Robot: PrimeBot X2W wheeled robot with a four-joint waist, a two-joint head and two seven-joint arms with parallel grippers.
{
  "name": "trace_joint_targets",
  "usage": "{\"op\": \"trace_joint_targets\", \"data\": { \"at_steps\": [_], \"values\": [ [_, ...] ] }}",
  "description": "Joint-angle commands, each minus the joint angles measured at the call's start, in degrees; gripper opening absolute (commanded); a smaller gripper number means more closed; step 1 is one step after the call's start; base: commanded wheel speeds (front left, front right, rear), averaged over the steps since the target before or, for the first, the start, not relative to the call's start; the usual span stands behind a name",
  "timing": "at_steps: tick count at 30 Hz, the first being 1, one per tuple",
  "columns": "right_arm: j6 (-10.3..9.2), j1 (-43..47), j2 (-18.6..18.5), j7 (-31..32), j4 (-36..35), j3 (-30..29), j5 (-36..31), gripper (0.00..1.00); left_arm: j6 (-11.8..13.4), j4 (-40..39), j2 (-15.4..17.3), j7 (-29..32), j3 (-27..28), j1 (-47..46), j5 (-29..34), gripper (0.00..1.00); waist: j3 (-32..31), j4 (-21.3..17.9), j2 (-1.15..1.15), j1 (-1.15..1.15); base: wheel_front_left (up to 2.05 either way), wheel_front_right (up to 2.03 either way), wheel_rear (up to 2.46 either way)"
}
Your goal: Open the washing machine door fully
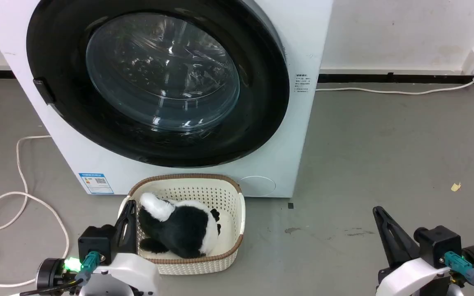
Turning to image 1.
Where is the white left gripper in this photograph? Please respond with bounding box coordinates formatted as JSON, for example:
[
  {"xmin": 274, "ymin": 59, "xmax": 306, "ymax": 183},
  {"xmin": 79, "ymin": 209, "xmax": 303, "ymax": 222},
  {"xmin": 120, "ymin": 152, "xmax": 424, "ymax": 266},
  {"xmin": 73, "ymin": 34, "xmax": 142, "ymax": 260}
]
[{"xmin": 79, "ymin": 200, "xmax": 162, "ymax": 296}]

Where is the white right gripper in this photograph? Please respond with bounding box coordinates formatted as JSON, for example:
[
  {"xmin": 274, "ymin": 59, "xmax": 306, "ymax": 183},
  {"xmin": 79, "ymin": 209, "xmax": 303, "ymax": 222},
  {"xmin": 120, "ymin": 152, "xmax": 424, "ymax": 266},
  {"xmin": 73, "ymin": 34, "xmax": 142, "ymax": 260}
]
[{"xmin": 372, "ymin": 206, "xmax": 465, "ymax": 296}]

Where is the black round washer door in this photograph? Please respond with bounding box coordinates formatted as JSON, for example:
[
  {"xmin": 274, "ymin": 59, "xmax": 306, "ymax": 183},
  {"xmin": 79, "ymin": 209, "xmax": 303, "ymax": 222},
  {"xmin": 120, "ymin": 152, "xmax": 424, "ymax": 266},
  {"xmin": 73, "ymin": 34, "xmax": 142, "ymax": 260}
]
[{"xmin": 26, "ymin": 0, "xmax": 290, "ymax": 168}]

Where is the white washing machine body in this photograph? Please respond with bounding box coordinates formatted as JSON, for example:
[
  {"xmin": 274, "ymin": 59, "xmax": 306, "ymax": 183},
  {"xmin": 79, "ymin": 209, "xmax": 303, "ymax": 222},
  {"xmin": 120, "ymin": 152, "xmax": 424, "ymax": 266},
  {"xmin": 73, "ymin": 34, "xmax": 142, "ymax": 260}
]
[{"xmin": 0, "ymin": 0, "xmax": 334, "ymax": 199}]

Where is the black and white panda plush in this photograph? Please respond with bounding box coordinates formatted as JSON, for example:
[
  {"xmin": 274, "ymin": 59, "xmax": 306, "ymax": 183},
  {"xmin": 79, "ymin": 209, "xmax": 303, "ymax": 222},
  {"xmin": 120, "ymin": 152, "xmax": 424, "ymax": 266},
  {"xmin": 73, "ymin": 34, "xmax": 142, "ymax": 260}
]
[{"xmin": 138, "ymin": 192, "xmax": 222, "ymax": 259}]

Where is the blue energy label sticker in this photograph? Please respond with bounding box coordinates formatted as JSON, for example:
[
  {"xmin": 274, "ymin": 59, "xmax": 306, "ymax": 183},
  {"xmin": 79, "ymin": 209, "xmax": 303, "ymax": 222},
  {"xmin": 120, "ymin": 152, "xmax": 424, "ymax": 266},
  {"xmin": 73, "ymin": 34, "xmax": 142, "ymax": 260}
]
[{"xmin": 78, "ymin": 173, "xmax": 114, "ymax": 195}]

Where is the cream perforated laundry basket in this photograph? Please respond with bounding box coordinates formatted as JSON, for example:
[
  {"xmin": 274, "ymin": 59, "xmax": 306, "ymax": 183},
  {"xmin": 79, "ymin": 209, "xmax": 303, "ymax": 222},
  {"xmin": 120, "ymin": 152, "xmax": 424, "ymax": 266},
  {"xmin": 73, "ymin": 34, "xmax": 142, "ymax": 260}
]
[{"xmin": 118, "ymin": 173, "xmax": 246, "ymax": 275}]

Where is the round white filter cover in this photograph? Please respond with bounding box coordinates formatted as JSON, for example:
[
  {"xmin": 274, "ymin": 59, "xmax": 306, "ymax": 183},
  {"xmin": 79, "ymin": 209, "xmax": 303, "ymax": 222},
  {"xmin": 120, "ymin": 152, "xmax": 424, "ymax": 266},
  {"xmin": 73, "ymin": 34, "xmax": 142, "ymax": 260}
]
[{"xmin": 237, "ymin": 176, "xmax": 277, "ymax": 197}]

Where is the small white text sticker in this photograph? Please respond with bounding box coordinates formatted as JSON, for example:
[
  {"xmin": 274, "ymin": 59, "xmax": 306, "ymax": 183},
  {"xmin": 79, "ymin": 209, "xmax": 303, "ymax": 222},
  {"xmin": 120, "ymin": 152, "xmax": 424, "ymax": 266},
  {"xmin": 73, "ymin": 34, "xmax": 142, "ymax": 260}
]
[{"xmin": 295, "ymin": 74, "xmax": 310, "ymax": 94}]

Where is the right green-plug black cable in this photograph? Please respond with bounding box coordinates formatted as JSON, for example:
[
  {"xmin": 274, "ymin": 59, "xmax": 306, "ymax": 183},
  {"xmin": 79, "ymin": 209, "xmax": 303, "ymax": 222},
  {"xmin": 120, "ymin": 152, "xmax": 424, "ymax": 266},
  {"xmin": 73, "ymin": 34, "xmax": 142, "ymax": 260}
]
[{"xmin": 444, "ymin": 251, "xmax": 474, "ymax": 296}]

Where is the long looped white cable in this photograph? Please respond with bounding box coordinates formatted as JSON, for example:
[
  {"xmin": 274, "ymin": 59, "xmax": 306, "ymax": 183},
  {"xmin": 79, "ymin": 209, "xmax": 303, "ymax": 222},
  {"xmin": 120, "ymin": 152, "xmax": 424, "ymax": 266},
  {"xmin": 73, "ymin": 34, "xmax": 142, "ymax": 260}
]
[{"xmin": 0, "ymin": 135, "xmax": 70, "ymax": 287}]

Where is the white power cord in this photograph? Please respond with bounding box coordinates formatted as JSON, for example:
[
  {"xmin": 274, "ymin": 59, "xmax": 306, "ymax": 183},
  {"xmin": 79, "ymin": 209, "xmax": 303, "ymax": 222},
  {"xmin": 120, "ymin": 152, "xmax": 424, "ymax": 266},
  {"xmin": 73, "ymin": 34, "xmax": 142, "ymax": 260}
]
[{"xmin": 315, "ymin": 79, "xmax": 474, "ymax": 95}]

